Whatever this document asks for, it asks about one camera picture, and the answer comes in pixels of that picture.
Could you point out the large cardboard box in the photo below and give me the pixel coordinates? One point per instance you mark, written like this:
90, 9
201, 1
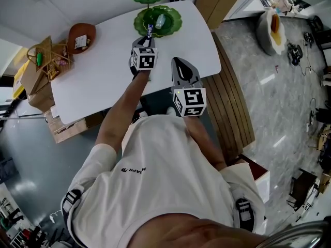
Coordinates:
69, 130

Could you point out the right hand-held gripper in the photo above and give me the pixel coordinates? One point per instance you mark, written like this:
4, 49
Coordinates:
192, 98

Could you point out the dark chair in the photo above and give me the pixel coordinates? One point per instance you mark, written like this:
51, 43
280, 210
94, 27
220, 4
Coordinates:
302, 190

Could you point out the black floor robot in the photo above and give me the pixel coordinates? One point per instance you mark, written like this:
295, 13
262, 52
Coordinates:
309, 38
295, 54

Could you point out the yellow bin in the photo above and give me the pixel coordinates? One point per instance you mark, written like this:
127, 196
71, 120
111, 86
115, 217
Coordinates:
17, 84

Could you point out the white shoe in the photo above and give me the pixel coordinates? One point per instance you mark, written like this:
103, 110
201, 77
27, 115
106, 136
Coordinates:
171, 111

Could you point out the white cabinet brown top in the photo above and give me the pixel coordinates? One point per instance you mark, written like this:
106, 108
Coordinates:
256, 172

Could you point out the green tiered glass plate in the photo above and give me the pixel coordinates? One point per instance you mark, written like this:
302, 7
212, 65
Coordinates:
173, 24

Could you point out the person's left forearm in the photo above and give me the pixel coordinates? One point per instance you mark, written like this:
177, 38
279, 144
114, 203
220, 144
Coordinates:
119, 117

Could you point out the person's white t-shirt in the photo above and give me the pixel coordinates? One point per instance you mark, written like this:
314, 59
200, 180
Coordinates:
165, 174

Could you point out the person's right forearm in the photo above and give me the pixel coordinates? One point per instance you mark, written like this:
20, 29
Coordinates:
204, 143

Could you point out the silver headset rim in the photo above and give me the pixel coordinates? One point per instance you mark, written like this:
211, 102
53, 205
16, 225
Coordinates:
300, 235

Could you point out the blue snack packet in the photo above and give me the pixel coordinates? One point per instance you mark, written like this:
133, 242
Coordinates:
150, 31

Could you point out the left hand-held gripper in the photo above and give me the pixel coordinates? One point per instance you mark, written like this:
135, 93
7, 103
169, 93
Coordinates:
144, 59

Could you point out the person's face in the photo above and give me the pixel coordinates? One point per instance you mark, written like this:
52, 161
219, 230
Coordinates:
201, 232

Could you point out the wooden slatted platform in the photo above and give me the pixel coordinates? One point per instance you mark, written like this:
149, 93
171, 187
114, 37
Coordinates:
230, 107

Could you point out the brown leaf-shaped bowl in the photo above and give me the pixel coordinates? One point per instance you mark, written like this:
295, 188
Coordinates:
89, 31

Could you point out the clear snack packet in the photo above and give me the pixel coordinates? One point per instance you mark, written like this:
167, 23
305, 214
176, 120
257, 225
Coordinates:
160, 21

